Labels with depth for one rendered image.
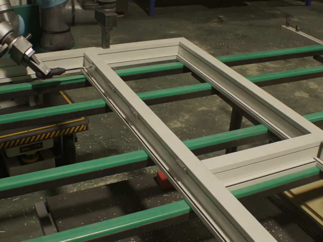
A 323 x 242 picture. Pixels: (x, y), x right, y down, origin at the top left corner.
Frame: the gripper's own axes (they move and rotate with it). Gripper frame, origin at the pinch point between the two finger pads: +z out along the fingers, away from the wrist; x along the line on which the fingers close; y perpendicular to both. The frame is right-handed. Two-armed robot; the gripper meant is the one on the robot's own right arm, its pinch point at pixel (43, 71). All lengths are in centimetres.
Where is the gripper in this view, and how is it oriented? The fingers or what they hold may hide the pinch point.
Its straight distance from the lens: 161.2
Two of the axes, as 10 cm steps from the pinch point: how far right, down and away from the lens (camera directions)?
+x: -3.6, 2.0, 9.1
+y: 5.8, -7.2, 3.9
